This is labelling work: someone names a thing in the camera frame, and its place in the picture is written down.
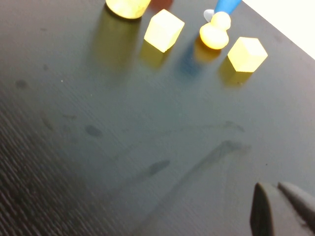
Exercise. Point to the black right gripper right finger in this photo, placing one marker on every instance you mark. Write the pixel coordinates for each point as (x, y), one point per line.
(305, 204)

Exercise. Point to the yellow foam cube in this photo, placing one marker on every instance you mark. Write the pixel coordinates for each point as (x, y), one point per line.
(163, 30)
(247, 55)

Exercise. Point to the yellow plastic cup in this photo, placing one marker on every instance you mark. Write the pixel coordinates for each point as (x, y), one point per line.
(128, 8)

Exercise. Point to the orange foam cube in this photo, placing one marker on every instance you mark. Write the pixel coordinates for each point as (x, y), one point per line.
(161, 3)

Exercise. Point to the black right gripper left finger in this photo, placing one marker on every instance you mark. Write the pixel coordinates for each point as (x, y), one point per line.
(273, 216)

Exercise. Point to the tall blue conical glass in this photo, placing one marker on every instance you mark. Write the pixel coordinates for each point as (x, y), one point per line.
(226, 6)

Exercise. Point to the yellow rubber duck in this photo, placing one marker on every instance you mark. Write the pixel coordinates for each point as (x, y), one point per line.
(214, 34)

